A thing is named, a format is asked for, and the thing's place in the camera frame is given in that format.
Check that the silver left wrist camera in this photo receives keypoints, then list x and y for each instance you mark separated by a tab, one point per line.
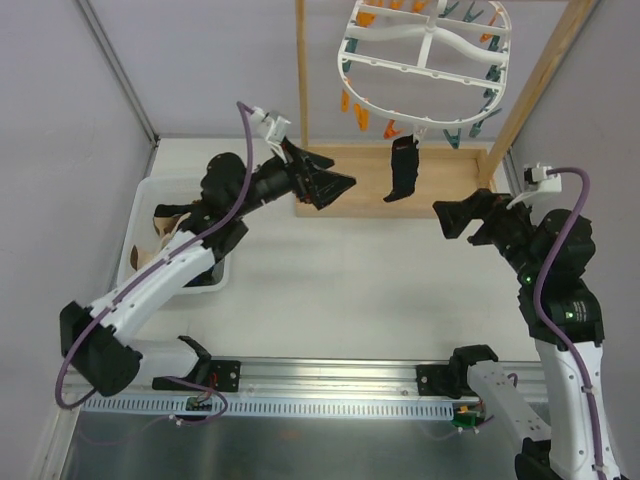
270	125

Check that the white perforated plastic basket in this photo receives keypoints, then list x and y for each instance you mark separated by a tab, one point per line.
152	191

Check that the navy santa sock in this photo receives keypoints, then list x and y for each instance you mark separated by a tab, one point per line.
404	168

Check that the aluminium mounting rail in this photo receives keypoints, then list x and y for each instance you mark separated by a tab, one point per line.
348	379

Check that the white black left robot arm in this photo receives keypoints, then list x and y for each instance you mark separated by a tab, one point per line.
100	340

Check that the white plastic clip hanger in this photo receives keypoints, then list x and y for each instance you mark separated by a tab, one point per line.
486	44

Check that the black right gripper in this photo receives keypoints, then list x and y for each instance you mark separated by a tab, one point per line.
486	218

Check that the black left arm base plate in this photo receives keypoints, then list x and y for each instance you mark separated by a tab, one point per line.
220	375

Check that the orange clothespin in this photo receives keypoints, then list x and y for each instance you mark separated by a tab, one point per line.
391	131
345	101
362	116

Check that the pile of dark socks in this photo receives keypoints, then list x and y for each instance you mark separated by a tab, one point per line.
178	210

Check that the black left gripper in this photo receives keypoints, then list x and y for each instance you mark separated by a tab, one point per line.
304	176

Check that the white slotted cable duct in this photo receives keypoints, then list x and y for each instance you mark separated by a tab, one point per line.
273	407

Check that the white clothespin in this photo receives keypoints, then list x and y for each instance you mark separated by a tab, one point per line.
418	134

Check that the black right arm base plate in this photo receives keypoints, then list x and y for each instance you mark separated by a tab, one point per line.
442	380

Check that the beige brown sock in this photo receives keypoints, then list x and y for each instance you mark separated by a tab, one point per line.
164	229

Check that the wooden hanger stand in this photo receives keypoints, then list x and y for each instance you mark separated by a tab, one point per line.
538	45

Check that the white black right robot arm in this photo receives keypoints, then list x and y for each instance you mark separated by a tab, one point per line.
565	320

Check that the teal clothespin near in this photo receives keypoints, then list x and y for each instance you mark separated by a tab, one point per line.
453	137

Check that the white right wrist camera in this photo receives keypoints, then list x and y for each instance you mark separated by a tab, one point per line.
541	184

